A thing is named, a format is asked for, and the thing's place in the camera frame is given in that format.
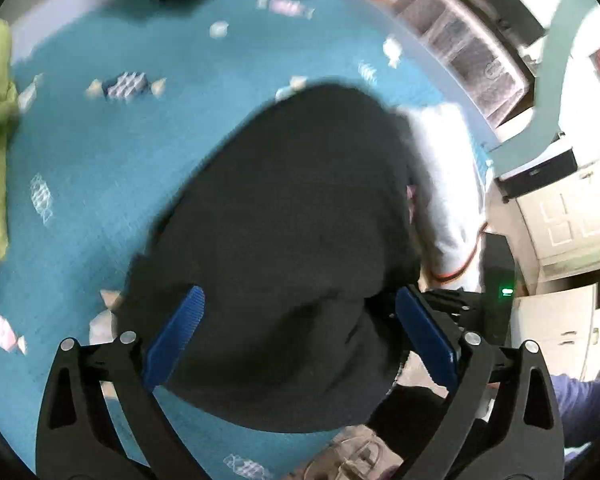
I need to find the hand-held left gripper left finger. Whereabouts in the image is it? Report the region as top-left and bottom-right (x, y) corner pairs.
(35, 285), (207, 480)

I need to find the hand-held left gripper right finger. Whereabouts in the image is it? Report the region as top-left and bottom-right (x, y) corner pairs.
(390, 285), (567, 480)

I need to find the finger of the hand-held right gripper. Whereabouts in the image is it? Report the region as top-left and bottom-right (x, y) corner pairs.
(420, 287), (483, 332)

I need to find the black garment with pink trim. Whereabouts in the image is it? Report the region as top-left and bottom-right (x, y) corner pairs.
(117, 80), (425, 434)

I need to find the person's black trouser leg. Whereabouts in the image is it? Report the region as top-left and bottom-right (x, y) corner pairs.
(367, 384), (455, 462)

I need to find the white low cabinet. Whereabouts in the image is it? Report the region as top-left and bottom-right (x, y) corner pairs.
(510, 282), (600, 382)

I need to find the white cabinet door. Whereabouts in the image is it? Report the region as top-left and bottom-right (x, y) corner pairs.
(515, 150), (600, 282)

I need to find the white garment with orange trim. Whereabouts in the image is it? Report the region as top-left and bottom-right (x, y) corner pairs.
(390, 102), (492, 292)

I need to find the black printer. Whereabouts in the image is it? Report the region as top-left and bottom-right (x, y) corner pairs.
(495, 142), (579, 202)

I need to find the grey shoe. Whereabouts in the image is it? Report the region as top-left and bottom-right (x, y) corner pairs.
(300, 425), (407, 480)

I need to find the white plastic drawer unit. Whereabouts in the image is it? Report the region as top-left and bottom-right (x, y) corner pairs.
(395, 0), (537, 132)

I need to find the black appliance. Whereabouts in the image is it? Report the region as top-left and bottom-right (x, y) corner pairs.
(480, 0), (549, 42)

